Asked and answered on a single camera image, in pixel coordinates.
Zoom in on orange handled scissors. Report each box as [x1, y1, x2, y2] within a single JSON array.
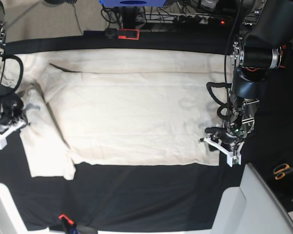
[[273, 163, 293, 180]]

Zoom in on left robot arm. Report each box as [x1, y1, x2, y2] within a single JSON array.
[[201, 0, 293, 166]]

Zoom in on orange clamp bottom edge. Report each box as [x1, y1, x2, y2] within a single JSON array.
[[58, 214, 74, 226]]

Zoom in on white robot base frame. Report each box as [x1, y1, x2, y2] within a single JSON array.
[[0, 164, 293, 234]]

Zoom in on orange black top clamp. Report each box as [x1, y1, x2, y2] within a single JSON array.
[[105, 28, 140, 40]]

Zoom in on white T-shirt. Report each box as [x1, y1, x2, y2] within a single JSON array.
[[17, 49, 230, 180]]

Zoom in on orange black clamp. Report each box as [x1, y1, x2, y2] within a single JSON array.
[[279, 44, 287, 68], [105, 28, 140, 40]]

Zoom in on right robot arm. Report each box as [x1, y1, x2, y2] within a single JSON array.
[[0, 1, 28, 150]]

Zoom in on black table cloth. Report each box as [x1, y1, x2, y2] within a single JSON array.
[[0, 31, 293, 232]]

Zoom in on black vertical post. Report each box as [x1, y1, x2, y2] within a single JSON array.
[[121, 6, 139, 29]]

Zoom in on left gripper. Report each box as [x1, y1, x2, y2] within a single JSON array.
[[198, 121, 247, 167]]

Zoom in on white power strip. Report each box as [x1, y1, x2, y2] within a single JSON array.
[[136, 12, 232, 26]]

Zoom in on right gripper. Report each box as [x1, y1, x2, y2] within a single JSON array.
[[0, 116, 27, 150]]

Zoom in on orange black right clamp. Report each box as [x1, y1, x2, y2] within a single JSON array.
[[279, 44, 287, 68]]

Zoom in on blue box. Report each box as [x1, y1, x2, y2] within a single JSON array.
[[99, 0, 166, 7]]

